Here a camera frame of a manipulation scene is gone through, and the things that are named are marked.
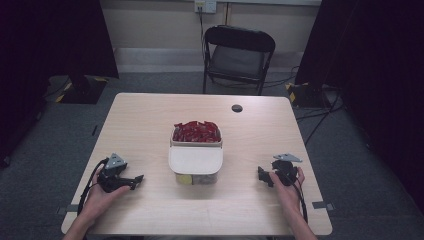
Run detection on clear storage box white lid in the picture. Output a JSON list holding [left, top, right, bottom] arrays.
[[167, 128, 224, 186]]

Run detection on person's left hand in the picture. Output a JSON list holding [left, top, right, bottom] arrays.
[[81, 173, 132, 221]]

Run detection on grey tape strip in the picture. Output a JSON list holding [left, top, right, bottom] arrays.
[[55, 204, 80, 215], [311, 201, 336, 211]]

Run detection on pile of red packets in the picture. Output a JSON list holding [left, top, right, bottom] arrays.
[[172, 120, 222, 144]]

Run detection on person's right hand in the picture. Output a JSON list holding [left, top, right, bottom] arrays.
[[269, 167, 306, 214]]

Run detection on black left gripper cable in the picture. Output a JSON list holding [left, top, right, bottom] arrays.
[[77, 157, 110, 216]]

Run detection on black stand base yellow tape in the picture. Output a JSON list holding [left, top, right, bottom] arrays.
[[285, 81, 331, 109], [54, 75, 110, 105]]

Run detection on dark curtain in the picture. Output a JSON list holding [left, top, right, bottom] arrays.
[[0, 0, 120, 168], [294, 0, 424, 214]]

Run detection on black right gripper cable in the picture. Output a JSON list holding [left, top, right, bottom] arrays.
[[293, 181, 309, 224]]

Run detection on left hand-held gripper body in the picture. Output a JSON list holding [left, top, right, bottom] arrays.
[[97, 152, 129, 194]]

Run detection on black wall socket cable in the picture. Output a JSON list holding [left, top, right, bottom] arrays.
[[198, 6, 207, 63]]

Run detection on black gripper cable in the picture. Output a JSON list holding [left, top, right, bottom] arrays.
[[293, 181, 309, 224], [77, 157, 110, 216]]

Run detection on black folding chair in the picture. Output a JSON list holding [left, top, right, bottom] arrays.
[[202, 24, 277, 96]]

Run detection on white wall socket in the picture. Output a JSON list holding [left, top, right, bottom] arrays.
[[194, 0, 218, 14]]

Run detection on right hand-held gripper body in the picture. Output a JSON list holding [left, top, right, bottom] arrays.
[[271, 153, 303, 187]]

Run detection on black floor cables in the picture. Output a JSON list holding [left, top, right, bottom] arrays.
[[295, 89, 345, 146]]

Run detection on yellow jelly cup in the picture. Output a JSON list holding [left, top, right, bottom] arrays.
[[175, 173, 194, 186]]

